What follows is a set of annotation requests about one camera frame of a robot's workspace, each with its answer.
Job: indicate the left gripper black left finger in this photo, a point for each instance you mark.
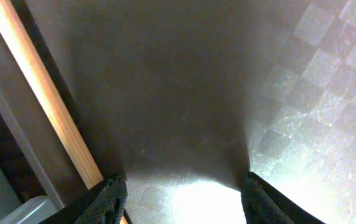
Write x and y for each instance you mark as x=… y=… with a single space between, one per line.
x=102 y=204

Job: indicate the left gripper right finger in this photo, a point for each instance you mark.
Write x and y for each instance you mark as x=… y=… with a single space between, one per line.
x=264 y=204

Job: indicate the grey dish rack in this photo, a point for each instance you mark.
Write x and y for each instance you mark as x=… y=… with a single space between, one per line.
x=12 y=210

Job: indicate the wooden chopstick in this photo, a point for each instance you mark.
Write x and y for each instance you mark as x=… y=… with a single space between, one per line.
x=36 y=113

